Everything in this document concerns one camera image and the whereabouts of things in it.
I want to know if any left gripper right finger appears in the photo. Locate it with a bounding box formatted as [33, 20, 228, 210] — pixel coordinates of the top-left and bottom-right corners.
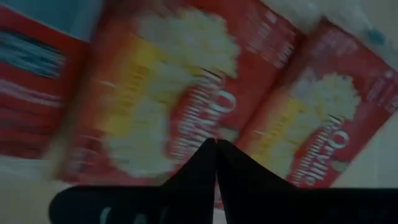
[216, 139, 398, 224]

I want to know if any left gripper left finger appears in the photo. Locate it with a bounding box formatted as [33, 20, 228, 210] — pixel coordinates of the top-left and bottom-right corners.
[49, 138, 218, 224]

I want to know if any red popcorn bag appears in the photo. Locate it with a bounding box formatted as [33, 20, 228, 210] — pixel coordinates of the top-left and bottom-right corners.
[57, 0, 299, 187]
[236, 18, 398, 189]
[0, 4, 91, 160]

